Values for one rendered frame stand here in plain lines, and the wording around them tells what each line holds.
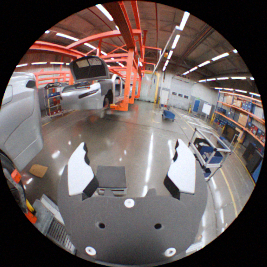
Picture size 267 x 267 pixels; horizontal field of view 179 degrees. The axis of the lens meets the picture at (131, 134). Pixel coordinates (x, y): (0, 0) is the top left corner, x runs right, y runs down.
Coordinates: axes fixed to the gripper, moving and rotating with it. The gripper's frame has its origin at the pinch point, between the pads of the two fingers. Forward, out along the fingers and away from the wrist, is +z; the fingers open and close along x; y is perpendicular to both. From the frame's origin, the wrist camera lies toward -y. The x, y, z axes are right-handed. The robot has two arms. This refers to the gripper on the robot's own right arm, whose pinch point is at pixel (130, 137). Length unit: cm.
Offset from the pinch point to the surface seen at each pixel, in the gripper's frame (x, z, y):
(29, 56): -862, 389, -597
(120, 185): -17, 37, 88
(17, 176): -91, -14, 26
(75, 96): -145, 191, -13
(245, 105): 1015, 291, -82
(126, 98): -18, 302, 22
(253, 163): 516, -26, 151
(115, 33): -36, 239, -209
